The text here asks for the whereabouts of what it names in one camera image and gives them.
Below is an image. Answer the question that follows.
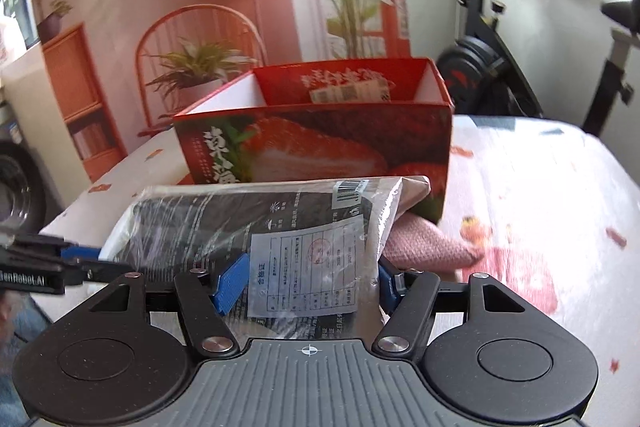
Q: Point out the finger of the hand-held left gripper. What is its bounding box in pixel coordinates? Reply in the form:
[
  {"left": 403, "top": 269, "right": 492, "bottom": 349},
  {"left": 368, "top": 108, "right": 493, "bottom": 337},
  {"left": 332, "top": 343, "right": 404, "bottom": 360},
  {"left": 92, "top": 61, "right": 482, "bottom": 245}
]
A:
[
  {"left": 12, "top": 234, "right": 105, "bottom": 264},
  {"left": 59, "top": 257, "right": 137, "bottom": 287}
]

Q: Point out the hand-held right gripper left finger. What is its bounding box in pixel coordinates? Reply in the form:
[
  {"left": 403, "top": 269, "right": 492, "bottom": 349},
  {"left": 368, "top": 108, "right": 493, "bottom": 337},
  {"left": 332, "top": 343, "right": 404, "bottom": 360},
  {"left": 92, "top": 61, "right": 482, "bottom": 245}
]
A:
[{"left": 60, "top": 251, "right": 252, "bottom": 356}]

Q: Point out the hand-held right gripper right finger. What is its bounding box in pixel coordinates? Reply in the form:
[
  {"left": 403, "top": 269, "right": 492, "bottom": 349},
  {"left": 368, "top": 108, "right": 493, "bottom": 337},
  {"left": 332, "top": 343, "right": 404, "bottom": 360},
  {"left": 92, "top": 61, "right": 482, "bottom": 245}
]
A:
[{"left": 375, "top": 259, "right": 550, "bottom": 356}]

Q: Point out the black garment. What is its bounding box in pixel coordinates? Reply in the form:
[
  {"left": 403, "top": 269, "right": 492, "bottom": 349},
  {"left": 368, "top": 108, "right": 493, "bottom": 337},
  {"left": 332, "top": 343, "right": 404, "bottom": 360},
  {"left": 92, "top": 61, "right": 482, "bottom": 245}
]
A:
[{"left": 102, "top": 176, "right": 432, "bottom": 339}]

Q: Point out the red strawberry print box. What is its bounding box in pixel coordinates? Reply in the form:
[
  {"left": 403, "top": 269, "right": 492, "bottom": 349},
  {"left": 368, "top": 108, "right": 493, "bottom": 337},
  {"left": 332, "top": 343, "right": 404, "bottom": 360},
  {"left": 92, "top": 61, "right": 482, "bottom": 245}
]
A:
[{"left": 172, "top": 57, "right": 457, "bottom": 224}]

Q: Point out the pink knitted cloth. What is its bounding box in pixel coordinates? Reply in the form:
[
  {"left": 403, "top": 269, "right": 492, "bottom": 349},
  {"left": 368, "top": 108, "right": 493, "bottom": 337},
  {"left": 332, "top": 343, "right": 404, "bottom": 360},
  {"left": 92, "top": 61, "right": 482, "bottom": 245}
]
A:
[{"left": 382, "top": 208, "right": 485, "bottom": 272}]

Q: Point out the washing machine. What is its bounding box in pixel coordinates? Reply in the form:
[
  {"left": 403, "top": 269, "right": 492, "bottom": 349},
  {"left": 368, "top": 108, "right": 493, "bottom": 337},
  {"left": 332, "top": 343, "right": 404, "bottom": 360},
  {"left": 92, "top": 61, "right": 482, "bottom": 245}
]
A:
[{"left": 0, "top": 104, "right": 67, "bottom": 235}]

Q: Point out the printed white bed sheet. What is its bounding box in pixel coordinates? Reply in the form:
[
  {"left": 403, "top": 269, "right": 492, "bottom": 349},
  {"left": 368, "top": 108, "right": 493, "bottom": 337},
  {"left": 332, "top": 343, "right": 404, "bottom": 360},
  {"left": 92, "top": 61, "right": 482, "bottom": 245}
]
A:
[{"left": 39, "top": 114, "right": 640, "bottom": 410}]

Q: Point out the exercise bike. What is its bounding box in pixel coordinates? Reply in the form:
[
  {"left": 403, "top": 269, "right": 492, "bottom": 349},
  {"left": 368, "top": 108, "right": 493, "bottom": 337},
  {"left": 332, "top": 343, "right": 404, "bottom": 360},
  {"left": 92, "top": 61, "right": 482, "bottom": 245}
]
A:
[{"left": 419, "top": 0, "right": 640, "bottom": 138}]

